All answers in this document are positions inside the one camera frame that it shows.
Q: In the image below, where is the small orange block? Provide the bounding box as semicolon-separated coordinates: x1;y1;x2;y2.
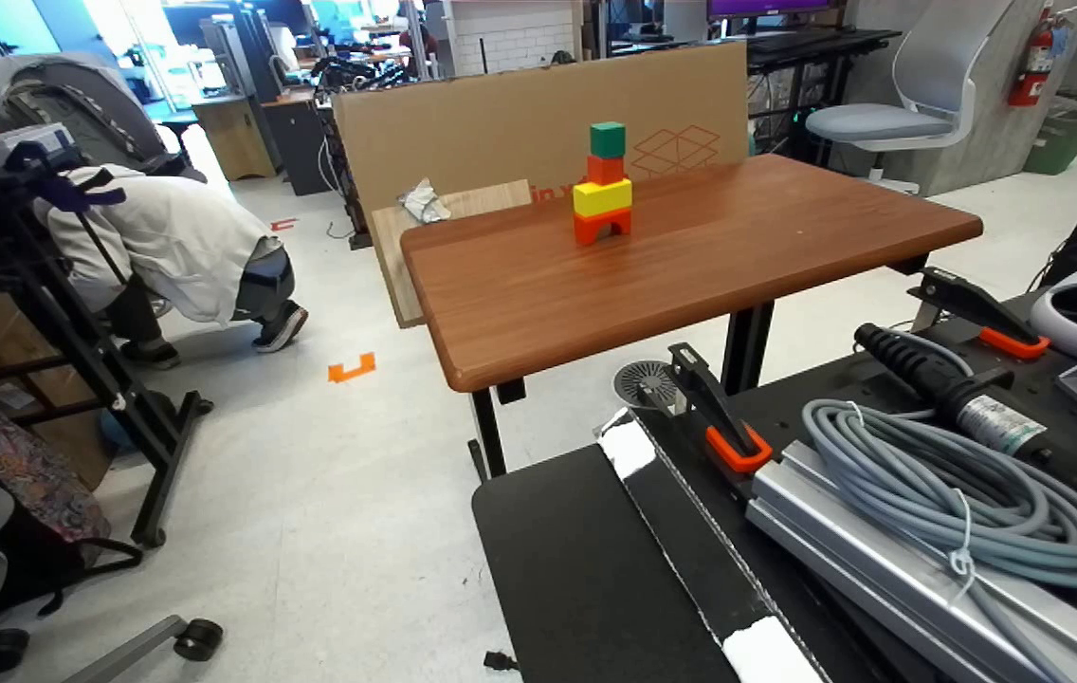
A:
583;152;631;188

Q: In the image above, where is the grey office chair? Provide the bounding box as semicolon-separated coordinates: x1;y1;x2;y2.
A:
802;0;1023;198

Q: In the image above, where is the black metal stand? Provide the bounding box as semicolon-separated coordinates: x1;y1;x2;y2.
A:
0;139;218;554

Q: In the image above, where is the green cube block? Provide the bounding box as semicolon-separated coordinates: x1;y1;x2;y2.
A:
590;118;631;162

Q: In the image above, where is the white paper scrap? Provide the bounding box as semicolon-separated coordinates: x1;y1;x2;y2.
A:
397;174;454;228

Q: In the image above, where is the green bin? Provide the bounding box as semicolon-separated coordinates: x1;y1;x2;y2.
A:
1021;104;1077;179

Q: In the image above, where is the wooden desk with black legs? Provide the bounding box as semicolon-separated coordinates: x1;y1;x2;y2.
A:
397;152;985;486

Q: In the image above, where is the black clamp with orange grip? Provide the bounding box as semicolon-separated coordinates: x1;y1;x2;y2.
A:
610;336;779;482
906;262;1056;367

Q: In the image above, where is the black foreground table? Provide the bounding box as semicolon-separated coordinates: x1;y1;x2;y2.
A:
470;291;1077;683

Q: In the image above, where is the aluminium extrusion rail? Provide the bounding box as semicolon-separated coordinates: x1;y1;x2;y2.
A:
741;438;1077;683

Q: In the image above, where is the black caster wheel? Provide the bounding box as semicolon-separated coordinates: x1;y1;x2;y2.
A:
170;615;227;664

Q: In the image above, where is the black cable connector plug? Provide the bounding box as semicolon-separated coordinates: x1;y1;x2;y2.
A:
851;320;1056;464

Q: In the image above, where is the orange bracket on floor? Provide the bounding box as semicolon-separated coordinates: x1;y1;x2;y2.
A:
324;350;380;386

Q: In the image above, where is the yellow block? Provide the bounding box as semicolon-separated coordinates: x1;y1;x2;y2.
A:
571;174;639;219

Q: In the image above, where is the red fire extinguisher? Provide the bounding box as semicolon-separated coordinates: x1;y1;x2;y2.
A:
1007;5;1061;112

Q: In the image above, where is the orange arch block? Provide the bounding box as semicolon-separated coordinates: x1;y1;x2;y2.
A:
571;206;639;249

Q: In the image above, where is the coiled grey cable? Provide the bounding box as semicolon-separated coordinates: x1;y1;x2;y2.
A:
796;396;1077;597

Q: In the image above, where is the person in white hoodie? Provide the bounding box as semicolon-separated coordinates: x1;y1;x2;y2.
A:
38;159;313;370

